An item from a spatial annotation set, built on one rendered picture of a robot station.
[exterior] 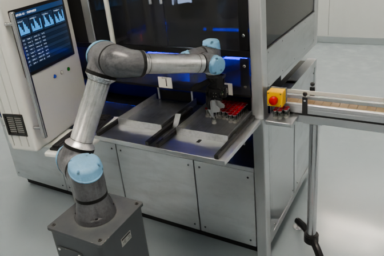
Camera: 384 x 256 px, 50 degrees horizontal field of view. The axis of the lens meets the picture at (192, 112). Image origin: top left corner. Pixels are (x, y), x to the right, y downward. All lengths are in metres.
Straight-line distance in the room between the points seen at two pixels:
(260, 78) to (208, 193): 0.78
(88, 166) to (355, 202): 1.95
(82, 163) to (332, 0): 5.41
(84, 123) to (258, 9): 0.85
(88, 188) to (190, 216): 1.13
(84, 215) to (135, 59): 0.58
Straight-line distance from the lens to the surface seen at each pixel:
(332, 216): 2.81
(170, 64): 1.50
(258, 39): 1.83
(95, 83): 1.53
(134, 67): 1.43
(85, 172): 1.46
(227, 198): 2.29
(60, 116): 2.27
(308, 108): 1.98
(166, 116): 2.07
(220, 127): 1.90
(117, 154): 2.60
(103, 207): 1.54
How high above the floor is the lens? 1.72
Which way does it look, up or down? 24 degrees down
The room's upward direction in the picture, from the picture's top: 6 degrees counter-clockwise
